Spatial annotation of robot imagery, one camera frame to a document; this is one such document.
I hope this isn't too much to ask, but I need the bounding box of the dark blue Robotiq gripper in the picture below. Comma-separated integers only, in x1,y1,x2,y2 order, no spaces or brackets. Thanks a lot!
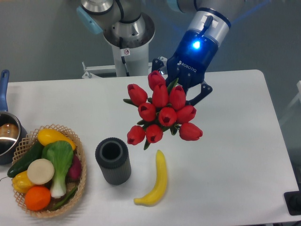
151,8,231,106

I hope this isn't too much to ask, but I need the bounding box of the red tulip bouquet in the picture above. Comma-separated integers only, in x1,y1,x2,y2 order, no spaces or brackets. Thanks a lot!
124,71,203,149

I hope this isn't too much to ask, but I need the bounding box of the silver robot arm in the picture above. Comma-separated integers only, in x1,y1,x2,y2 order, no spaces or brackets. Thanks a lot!
77,0,244,105

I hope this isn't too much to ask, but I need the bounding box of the dark grey ribbed vase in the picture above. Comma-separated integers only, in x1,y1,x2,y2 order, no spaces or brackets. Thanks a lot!
95,137,131,185

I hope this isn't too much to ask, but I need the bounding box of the yellow banana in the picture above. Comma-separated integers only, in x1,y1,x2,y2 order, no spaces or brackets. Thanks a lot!
134,150,168,206

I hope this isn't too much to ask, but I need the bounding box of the green bok choy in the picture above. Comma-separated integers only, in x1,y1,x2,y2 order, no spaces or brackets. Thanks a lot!
42,141,73,199

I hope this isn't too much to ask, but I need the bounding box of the purple red onion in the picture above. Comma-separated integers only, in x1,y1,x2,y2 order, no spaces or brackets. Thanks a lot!
68,155,82,180

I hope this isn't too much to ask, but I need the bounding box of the yellow squash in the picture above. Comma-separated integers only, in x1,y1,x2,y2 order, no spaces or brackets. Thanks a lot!
37,129,76,150

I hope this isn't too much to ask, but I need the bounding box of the woven wicker basket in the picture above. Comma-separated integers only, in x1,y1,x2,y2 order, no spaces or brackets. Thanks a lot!
12,124,87,218

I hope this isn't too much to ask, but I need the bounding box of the dark green cucumber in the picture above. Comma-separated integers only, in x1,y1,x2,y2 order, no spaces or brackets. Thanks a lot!
7,141,44,178

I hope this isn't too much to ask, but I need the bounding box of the black device at table edge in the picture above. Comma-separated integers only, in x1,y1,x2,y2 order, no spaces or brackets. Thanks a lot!
284,191,301,216

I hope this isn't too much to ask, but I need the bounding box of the green bean pod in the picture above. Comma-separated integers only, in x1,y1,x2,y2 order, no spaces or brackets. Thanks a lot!
51,186,78,211

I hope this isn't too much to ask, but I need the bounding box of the orange fruit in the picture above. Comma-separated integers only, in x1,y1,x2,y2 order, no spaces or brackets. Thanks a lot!
24,186,51,211

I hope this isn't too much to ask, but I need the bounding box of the yellow bell pepper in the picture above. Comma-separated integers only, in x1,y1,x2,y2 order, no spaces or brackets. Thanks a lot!
12,171,35,194

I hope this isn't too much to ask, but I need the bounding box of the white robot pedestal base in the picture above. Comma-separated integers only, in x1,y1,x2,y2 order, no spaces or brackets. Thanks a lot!
82,43,151,79

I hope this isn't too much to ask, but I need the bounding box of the blue handled saucepan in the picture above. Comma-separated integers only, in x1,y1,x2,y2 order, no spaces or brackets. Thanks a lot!
0,70,27,165

